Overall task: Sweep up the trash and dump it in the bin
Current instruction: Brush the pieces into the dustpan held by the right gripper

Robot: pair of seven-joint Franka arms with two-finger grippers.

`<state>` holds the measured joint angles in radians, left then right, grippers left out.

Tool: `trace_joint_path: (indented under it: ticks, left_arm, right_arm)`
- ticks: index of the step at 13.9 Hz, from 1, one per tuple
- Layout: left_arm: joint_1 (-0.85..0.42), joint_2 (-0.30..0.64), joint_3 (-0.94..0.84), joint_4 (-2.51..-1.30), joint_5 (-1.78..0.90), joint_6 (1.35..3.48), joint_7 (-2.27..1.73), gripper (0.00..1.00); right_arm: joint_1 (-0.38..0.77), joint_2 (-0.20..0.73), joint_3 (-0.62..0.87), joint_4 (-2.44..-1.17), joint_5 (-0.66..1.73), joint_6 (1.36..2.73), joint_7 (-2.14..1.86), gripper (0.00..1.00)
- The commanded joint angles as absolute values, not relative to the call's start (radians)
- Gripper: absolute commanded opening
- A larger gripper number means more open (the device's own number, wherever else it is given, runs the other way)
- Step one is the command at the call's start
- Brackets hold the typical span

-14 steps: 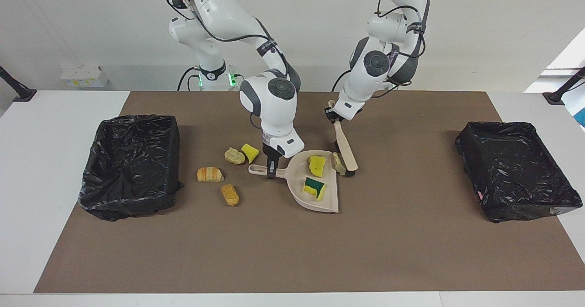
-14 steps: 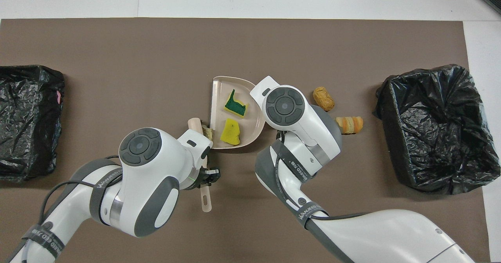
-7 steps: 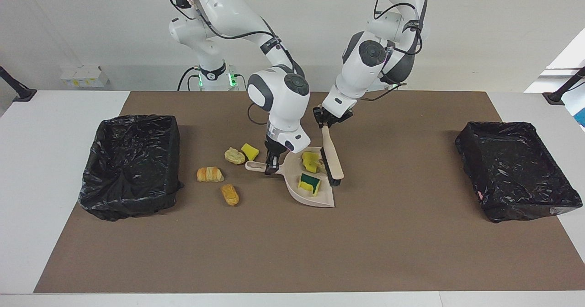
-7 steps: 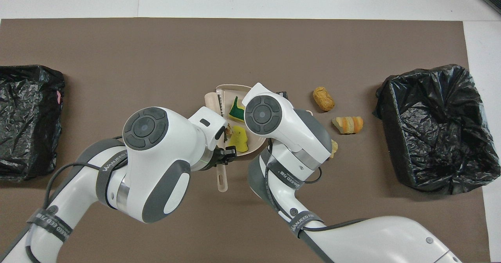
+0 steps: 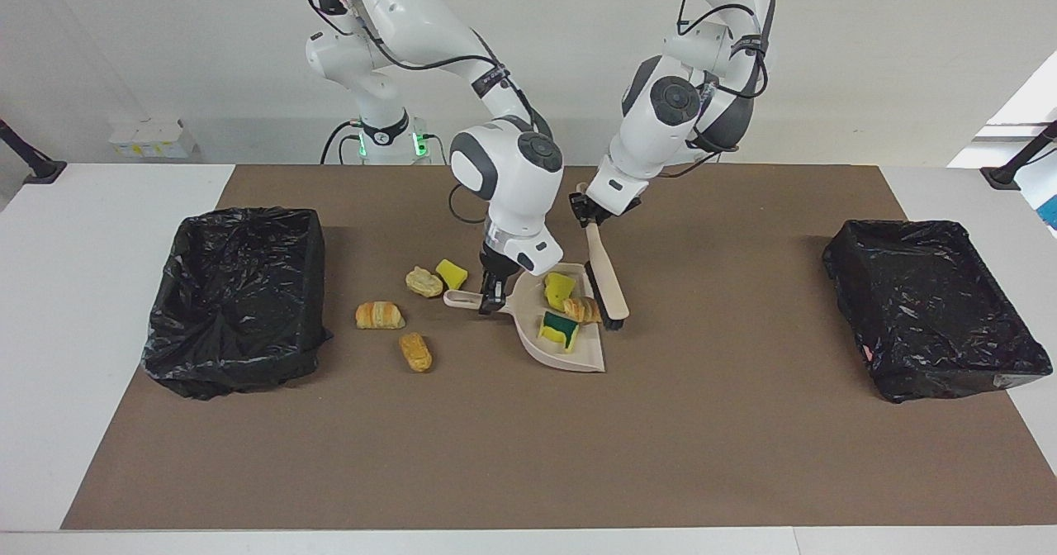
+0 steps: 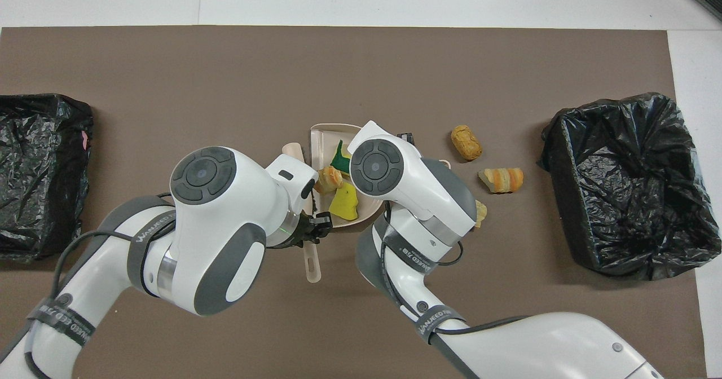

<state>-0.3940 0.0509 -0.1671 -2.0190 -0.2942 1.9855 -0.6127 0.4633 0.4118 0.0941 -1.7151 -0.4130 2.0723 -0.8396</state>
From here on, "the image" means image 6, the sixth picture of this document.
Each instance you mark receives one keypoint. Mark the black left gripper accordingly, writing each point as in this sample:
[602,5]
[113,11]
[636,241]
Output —
[309,233]

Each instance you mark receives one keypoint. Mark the beige hand brush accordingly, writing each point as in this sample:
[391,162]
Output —
[313,266]

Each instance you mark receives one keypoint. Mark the yellow sponge piece dark spot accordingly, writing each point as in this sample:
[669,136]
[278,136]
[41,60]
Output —
[344,204]

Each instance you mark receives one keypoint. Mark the brown toasted croissant piece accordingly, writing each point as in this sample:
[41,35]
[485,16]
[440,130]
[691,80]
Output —
[328,180]

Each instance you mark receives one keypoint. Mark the notched yellow green sponge piece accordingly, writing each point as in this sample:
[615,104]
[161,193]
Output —
[340,162]

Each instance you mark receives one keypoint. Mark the beige plastic dustpan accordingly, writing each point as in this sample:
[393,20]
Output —
[324,142]

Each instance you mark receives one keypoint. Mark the pale flaky pastry piece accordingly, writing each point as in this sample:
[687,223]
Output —
[481,214]

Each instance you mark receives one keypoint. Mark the brown peanut shaped bread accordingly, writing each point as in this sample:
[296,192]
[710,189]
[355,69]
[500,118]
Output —
[466,143]

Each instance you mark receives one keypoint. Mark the orange striped croissant piece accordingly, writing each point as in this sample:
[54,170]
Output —
[502,180]

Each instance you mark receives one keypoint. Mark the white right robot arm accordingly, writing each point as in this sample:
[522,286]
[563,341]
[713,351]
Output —
[428,198]

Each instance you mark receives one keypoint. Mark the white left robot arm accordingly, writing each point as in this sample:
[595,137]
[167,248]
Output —
[225,238]

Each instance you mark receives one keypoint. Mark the black bag lined bin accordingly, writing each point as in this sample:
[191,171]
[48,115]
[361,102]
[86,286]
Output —
[45,198]
[632,198]

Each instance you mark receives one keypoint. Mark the brown table mat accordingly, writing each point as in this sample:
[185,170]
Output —
[169,86]

